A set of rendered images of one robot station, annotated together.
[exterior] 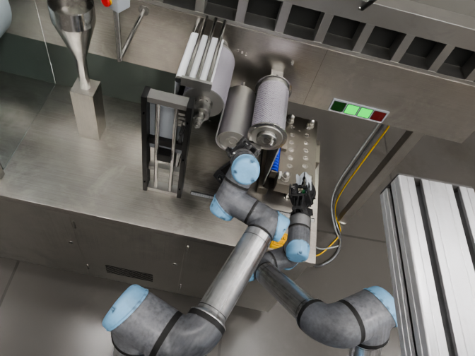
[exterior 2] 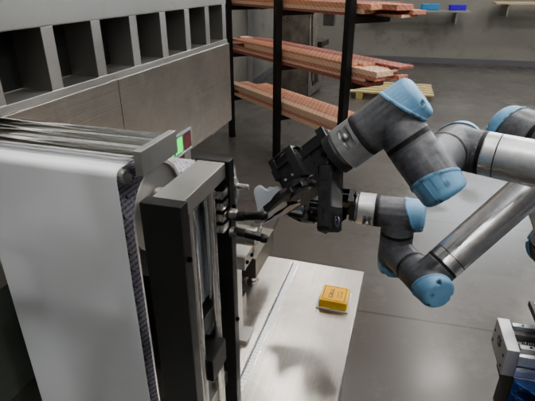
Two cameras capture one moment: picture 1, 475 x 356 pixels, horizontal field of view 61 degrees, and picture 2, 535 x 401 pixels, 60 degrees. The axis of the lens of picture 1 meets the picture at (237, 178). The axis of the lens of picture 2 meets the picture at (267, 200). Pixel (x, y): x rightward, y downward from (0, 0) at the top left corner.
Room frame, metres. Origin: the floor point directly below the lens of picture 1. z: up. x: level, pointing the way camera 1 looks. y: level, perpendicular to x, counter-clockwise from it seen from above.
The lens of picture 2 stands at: (0.57, 0.72, 1.66)
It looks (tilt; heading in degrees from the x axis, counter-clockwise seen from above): 26 degrees down; 293
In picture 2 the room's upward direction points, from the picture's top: straight up
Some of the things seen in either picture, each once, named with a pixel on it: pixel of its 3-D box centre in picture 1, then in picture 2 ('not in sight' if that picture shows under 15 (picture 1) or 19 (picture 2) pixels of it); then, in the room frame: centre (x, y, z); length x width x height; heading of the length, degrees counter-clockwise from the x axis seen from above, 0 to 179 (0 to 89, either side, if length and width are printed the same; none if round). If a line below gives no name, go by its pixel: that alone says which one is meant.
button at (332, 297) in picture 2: (279, 241); (334, 297); (0.79, -0.24, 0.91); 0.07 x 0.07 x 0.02; 6
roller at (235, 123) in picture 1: (237, 118); not in sight; (1.12, 0.08, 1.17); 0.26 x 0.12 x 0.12; 6
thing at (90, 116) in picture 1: (85, 83); not in sight; (1.03, 0.67, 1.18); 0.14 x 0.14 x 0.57
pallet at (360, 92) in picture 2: not in sight; (390, 91); (1.68, -6.79, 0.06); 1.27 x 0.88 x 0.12; 11
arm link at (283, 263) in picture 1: (285, 256); (398, 254); (0.65, -0.25, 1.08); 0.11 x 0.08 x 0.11; 129
